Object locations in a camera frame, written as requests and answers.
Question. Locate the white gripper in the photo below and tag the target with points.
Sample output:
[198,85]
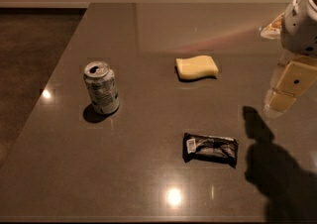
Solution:
[299,29]

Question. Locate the silver green 7up can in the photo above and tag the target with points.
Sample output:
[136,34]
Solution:
[101,85]

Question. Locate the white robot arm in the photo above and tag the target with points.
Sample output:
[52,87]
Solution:
[296,69]

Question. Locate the black rxbar chocolate wrapper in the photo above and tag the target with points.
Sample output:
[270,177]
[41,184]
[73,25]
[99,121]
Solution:
[223,150]

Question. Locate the yellow sponge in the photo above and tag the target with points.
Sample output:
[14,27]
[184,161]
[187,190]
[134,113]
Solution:
[196,67]

